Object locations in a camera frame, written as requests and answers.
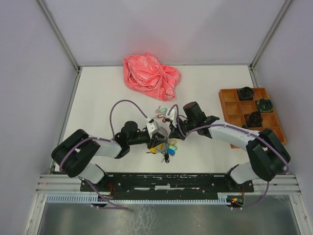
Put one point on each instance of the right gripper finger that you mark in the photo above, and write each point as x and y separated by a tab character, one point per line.
172	127
174	135

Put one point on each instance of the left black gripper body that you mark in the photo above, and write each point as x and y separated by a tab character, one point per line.
142	138

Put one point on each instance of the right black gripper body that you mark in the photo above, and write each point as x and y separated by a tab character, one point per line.
186	126

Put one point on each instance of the large metal keyring with keys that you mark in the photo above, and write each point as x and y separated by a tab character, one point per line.
167	149

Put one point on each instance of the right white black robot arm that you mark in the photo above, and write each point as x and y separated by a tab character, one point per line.
267	156

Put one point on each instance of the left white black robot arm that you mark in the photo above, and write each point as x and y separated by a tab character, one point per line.
74	155

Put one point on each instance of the green tag key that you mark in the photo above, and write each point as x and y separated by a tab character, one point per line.
161	110

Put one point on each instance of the crumpled pink cloth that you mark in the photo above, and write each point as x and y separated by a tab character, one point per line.
146	75

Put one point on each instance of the wooden compartment tray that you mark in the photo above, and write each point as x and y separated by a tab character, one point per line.
250	108

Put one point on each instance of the black coiled item top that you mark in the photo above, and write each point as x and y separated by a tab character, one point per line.
245	93

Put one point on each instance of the black coiled item lower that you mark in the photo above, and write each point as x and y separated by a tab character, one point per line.
253	120

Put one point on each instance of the green black coiled item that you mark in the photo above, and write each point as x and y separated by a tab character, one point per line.
264	105

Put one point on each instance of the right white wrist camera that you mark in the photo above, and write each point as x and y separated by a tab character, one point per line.
171	117

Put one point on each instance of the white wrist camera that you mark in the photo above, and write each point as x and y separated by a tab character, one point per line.
171	117
152	127

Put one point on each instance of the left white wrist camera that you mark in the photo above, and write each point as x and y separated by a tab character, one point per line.
152	127

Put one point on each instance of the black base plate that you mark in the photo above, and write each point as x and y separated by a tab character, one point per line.
197	186

